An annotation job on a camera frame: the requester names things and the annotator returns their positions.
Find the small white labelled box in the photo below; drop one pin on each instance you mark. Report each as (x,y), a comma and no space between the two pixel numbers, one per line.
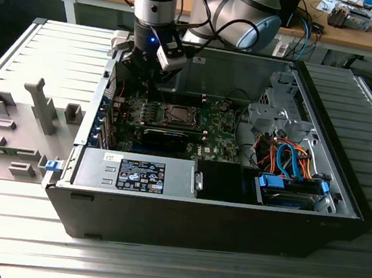
(280,50)

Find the grey parts rack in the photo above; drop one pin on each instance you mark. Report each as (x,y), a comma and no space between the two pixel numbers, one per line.
(56,143)

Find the black graphics card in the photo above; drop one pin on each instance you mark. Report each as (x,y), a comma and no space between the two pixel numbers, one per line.
(163,139)

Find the pale grey case latch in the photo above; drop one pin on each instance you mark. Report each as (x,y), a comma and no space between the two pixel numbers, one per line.
(118,40)

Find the silver metal drive cage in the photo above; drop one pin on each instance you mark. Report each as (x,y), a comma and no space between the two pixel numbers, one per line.
(263,116)

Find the black fan shroud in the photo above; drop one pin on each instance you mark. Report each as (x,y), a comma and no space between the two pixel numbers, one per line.
(218,182)

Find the white case label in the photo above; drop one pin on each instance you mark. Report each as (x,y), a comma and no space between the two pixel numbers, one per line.
(199,59)

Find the silver coin cell battery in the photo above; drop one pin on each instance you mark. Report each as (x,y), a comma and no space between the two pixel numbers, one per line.
(224,107)

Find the black upright box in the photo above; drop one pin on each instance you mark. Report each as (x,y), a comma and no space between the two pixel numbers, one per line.
(291,9)

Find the black pc case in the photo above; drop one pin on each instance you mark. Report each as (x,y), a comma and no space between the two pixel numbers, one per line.
(195,225)

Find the printed paper leaflet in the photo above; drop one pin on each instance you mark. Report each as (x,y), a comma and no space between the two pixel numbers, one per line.
(324,5)

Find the hard disk in blue carrier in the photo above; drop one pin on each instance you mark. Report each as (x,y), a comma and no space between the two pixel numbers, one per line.
(270,182)

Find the small blue plastic clip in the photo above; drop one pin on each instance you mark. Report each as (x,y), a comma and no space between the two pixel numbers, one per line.
(53,166)

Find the silver power supply unit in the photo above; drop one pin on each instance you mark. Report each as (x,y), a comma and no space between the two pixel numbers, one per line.
(94,168)

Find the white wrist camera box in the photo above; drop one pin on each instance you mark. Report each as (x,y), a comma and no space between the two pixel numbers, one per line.
(172,61)

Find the copper cpu cooler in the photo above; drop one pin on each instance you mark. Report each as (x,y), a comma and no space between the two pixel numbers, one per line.
(338,16)

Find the green motherboard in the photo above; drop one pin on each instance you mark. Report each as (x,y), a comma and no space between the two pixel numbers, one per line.
(221,140)

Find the cpu socket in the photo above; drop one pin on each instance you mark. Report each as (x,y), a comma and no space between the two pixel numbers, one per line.
(165,123)

